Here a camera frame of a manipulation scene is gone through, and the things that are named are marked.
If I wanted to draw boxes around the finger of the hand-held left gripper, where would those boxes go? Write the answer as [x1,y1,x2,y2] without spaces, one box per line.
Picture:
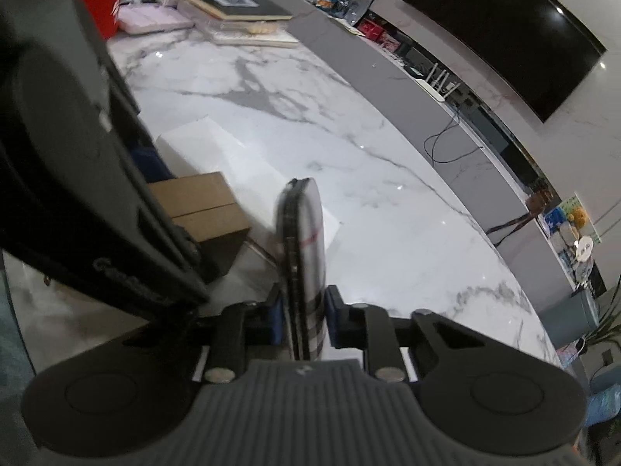
[128,142,175,183]

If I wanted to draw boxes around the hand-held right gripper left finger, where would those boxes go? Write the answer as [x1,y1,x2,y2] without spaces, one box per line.
[123,285,286,384]

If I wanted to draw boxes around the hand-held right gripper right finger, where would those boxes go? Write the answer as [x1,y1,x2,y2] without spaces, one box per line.
[326,284,492,382]

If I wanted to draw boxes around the brown cardboard box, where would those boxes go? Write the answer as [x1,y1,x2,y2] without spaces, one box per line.
[147,171,252,283]

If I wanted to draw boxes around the white cardboard box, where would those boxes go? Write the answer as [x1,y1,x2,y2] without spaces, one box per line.
[155,115,341,258]

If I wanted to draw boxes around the pink flat case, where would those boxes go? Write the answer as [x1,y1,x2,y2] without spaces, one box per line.
[117,4,196,36]

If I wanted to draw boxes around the red paper cup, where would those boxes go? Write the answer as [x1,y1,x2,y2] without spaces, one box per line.
[69,0,125,40]

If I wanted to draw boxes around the grey long cabinet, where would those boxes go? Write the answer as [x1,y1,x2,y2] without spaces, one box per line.
[263,0,585,311]

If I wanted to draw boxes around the grey-green bin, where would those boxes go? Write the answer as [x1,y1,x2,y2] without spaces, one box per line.
[538,290,602,346]

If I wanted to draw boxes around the colourful toy shelf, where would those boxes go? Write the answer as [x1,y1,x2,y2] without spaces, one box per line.
[542,193,607,298]

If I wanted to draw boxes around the white router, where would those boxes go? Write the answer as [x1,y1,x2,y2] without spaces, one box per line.
[416,62,463,104]

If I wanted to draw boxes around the red packet boxes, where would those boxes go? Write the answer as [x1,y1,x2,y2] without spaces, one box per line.
[358,18,399,52]

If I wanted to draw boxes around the green potted plant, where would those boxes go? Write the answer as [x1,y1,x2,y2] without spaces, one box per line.
[581,274,621,355]

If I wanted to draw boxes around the black television screen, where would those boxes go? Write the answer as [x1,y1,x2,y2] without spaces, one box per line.
[397,0,608,124]

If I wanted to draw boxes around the black cable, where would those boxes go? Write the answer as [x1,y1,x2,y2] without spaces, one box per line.
[423,106,483,165]

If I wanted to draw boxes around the brown bag strap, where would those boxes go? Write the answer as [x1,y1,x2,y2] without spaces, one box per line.
[486,188,555,248]

